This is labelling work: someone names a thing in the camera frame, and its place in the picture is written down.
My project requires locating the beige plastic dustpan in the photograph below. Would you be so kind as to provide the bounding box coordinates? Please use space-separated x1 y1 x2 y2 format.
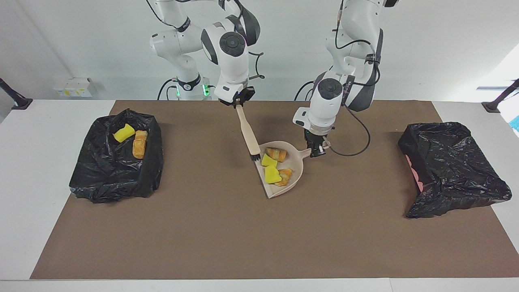
254 141 331 199

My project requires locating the black base cable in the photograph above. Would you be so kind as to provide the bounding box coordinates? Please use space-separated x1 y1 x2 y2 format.
294 80 317 101
157 79 180 101

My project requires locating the orange striped croissant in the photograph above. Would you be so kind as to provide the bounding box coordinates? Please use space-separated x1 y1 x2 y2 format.
266 147 287 163

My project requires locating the black camera stand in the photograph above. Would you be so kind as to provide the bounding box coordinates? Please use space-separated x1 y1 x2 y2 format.
0 78 33 110
481 79 519 114

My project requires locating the black bag lined pink bin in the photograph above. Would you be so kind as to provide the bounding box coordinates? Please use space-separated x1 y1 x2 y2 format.
397 122 513 219

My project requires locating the white wall box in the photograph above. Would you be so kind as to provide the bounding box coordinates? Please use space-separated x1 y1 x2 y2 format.
54 77 98 98

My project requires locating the beige brush with black bristles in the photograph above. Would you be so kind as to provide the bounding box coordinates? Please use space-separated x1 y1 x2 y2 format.
236 105 262 161

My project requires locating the brown table mat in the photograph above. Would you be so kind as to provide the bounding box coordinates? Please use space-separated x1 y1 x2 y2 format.
30 100 519 280

